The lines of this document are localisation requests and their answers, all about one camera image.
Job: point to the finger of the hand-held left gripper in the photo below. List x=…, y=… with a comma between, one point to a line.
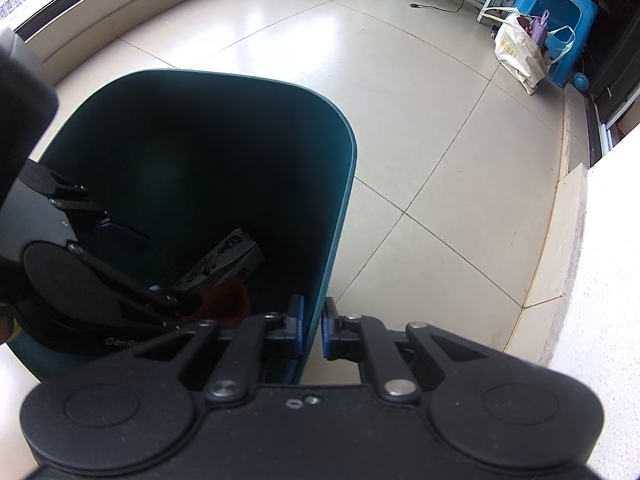
x=120, y=234
x=170, y=302

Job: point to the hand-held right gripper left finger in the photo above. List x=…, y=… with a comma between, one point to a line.
x=298, y=325

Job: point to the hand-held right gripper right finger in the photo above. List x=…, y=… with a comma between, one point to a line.
x=330, y=330

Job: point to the orange foam net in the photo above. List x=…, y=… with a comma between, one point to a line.
x=230, y=305

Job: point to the teal plastic trash bin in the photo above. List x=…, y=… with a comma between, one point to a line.
x=200, y=160

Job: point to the printed cardboard box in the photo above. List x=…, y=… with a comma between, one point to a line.
x=225, y=260

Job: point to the white tote bag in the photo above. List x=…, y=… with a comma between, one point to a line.
x=515, y=55

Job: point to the small blue ball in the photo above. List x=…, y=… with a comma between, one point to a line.
x=581, y=82

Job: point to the purple bundle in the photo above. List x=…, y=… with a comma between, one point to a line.
x=537, y=27

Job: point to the blue plastic stool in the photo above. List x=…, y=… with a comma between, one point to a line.
x=550, y=5

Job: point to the dark cabinet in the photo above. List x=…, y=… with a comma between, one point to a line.
x=615, y=35

